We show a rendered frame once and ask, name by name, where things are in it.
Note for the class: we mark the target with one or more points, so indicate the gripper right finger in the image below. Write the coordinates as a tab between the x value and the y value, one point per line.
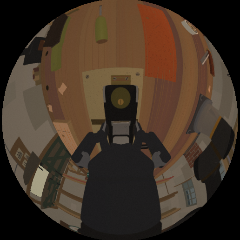
159	146

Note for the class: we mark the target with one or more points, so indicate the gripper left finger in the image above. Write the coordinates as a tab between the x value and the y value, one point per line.
82	146

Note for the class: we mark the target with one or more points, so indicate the black smoothing plane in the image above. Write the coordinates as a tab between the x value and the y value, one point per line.
112	114

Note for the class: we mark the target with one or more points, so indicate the grey plane iron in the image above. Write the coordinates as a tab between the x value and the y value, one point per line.
121	129

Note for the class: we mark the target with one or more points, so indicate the brass round depth wheel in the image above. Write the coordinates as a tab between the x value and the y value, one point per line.
120	96

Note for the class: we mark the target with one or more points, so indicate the light orange wooden board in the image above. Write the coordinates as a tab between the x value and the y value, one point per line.
65	133

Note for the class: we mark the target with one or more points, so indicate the red brick pillar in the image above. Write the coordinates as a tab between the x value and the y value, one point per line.
193	154

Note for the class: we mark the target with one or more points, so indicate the light wooden shelf rack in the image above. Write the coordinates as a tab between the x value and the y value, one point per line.
73	195
168	196

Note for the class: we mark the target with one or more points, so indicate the light tan wood shaving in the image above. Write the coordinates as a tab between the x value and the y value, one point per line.
209	89
49	108
62	88

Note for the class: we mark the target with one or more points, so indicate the cream panel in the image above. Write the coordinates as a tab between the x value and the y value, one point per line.
39	181

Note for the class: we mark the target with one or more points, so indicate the grey framed window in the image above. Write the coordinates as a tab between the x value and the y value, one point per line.
190	193

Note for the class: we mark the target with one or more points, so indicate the dark brown board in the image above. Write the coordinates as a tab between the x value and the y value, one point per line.
31	168

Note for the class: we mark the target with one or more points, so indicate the brown notice board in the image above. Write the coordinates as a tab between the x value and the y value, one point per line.
19	152

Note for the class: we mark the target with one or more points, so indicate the brown and cream small box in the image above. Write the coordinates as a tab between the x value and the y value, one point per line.
37	75

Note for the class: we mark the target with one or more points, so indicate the olive green long bar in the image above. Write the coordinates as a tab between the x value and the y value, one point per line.
58	54

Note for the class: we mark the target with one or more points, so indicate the orange mat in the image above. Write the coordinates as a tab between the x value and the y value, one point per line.
159	43

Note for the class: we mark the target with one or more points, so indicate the black box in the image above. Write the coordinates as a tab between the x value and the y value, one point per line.
34	52

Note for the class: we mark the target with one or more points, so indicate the dark brown block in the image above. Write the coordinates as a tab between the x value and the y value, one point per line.
56	31

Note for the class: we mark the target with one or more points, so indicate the white round tape roll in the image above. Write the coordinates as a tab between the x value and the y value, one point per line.
189	27

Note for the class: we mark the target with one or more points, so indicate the dark brown rest rail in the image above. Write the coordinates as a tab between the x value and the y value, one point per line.
97	122

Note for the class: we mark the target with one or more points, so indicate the dark green frame rack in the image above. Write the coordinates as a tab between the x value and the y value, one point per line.
54	155

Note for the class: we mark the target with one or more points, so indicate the cream nest base plate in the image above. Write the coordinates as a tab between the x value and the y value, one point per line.
93	101

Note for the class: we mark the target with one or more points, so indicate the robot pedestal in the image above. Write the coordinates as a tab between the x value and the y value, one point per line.
204	116

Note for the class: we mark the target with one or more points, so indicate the tan nest bracket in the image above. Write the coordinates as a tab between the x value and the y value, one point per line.
120	79

